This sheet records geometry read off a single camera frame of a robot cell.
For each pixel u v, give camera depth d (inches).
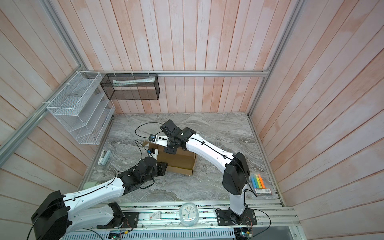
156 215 29.3
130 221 28.8
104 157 37.2
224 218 28.8
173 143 22.3
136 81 35.4
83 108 28.9
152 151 28.8
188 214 28.8
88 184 30.1
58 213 15.9
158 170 25.6
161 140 27.4
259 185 32.9
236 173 17.7
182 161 35.2
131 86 41.3
